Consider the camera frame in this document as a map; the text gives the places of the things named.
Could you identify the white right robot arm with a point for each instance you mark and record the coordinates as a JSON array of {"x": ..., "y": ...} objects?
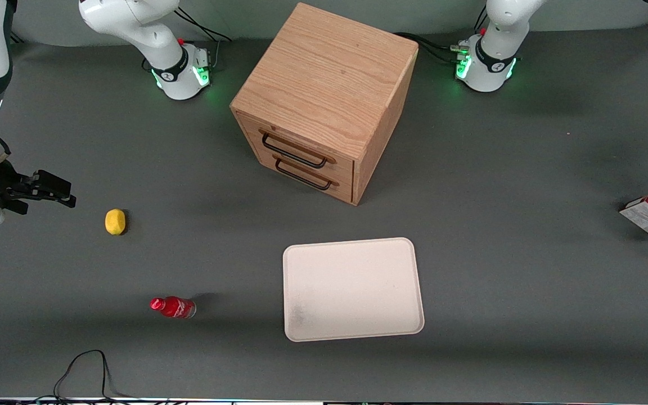
[{"x": 133, "y": 22}]

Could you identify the cream plastic tray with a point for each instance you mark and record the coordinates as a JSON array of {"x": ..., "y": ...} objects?
[{"x": 352, "y": 289}]

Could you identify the yellow lemon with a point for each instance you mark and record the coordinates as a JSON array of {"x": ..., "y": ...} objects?
[{"x": 115, "y": 221}]

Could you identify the red soda bottle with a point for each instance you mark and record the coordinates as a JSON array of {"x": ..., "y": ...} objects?
[{"x": 175, "y": 307}]

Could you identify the wooden drawer front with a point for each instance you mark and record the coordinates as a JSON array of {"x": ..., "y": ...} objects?
[
  {"x": 343, "y": 167},
  {"x": 343, "y": 190}
]

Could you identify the wooden two-drawer cabinet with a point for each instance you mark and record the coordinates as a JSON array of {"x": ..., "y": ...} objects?
[{"x": 324, "y": 67}]

